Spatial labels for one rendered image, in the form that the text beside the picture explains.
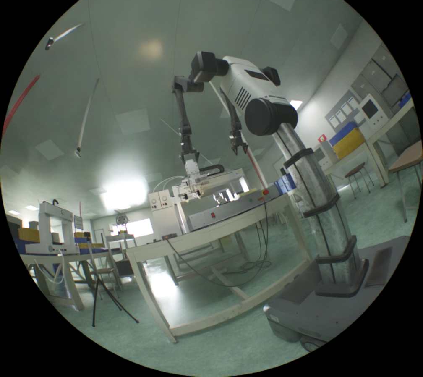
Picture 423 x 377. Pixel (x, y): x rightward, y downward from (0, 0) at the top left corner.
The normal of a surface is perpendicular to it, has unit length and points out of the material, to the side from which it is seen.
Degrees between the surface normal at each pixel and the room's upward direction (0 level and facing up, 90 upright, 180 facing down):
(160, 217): 90
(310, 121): 90
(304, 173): 90
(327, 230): 90
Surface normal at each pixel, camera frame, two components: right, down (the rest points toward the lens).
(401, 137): -0.92, 0.22
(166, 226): 0.19, -0.46
